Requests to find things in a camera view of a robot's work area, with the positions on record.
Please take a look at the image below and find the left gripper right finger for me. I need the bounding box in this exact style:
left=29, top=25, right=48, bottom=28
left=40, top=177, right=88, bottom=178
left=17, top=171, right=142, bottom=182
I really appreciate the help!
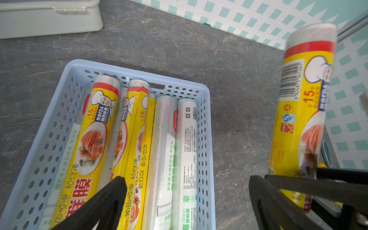
left=249, top=175, right=334, bottom=230

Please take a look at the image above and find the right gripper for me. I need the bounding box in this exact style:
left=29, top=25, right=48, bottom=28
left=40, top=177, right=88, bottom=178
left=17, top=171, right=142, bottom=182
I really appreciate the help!
left=265, top=168, right=368, bottom=230

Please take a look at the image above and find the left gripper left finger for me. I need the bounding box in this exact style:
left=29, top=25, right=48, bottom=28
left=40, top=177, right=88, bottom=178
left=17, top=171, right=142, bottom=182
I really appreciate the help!
left=53, top=176, right=127, bottom=230

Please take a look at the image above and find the yellow blue-label wrap roll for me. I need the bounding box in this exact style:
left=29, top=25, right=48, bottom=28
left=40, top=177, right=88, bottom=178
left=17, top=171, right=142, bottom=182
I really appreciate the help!
left=50, top=75, right=120, bottom=228

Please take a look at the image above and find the yellow red-end wrap roll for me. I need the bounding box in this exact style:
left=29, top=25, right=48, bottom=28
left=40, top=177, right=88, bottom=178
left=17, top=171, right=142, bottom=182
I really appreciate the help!
left=118, top=93, right=155, bottom=230

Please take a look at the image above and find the white green wrap roll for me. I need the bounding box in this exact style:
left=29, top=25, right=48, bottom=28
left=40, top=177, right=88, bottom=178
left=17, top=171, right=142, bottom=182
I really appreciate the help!
left=141, top=96, right=177, bottom=230

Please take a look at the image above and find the light blue plastic basket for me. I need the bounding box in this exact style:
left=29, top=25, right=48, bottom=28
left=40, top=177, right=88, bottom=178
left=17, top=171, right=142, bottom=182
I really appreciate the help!
left=1, top=59, right=216, bottom=230

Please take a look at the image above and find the yellow orange wrap roll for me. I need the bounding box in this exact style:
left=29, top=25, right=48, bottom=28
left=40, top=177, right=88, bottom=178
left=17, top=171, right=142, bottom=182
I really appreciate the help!
left=110, top=79, right=150, bottom=181

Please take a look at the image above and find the white clear wrap roll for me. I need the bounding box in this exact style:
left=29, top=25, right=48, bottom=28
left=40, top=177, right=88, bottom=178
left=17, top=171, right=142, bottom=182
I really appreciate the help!
left=171, top=99, right=197, bottom=230

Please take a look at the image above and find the yellow red wrap roll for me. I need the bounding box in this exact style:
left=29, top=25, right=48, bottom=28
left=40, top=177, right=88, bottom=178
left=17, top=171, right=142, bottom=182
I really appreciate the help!
left=268, top=22, right=337, bottom=213

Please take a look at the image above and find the silver green wrap roll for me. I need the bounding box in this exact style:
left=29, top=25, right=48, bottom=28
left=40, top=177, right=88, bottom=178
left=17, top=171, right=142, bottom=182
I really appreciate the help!
left=38, top=123, right=81, bottom=230

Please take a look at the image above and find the white plastic storage box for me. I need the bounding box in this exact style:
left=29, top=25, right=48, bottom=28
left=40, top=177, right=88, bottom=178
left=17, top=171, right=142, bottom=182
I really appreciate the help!
left=1, top=0, right=103, bottom=39

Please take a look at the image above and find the green handled tool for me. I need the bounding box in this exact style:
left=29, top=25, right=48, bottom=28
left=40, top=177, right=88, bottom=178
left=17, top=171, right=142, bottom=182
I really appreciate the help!
left=321, top=140, right=332, bottom=168

